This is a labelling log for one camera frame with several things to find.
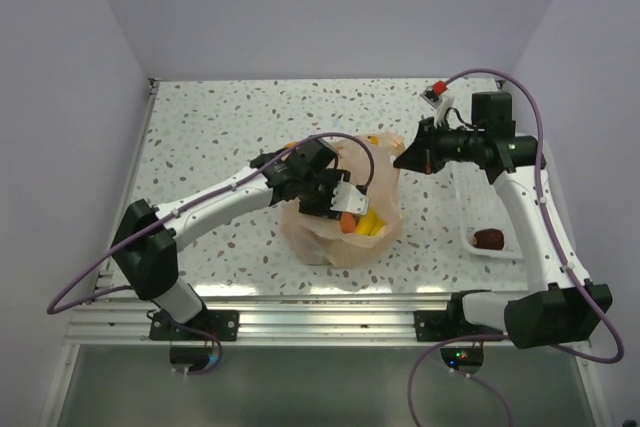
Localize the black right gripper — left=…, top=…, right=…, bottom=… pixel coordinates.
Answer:
left=395, top=116, right=485, bottom=175

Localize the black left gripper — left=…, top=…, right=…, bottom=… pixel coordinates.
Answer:
left=298, top=169, right=350, bottom=219

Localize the orange fake peach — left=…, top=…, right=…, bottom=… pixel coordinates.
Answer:
left=339, top=212, right=357, bottom=234

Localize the banana print plastic bag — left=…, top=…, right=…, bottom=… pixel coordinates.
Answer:
left=281, top=132, right=405, bottom=268

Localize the yellow fake banana bunch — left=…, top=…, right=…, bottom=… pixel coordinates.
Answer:
left=354, top=209, right=386, bottom=237

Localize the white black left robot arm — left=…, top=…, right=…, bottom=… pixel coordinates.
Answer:
left=112, top=139, right=350, bottom=340

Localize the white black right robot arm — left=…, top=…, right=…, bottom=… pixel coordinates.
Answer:
left=394, top=86, right=613, bottom=349

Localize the dark red fake passionfruit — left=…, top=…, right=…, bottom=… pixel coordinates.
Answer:
left=472, top=228, right=505, bottom=251

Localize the white perforated plastic basket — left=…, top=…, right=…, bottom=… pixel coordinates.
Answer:
left=452, top=163, right=522, bottom=261

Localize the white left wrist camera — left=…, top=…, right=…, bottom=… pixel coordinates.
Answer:
left=331, top=181, right=370, bottom=216

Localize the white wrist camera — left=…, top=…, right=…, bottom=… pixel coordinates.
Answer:
left=331, top=181, right=370, bottom=216
left=421, top=80, right=455, bottom=127

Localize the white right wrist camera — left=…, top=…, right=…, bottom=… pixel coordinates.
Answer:
left=421, top=80, right=455, bottom=127

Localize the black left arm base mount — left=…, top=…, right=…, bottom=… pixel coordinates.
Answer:
left=147, top=304, right=240, bottom=342

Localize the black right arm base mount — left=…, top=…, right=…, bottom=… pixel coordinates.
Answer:
left=413, top=290, right=502, bottom=342

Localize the aluminium table frame rail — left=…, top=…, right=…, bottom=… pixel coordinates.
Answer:
left=39, top=77, right=611, bottom=427

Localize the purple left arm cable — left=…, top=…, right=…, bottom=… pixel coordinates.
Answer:
left=46, top=132, right=379, bottom=376

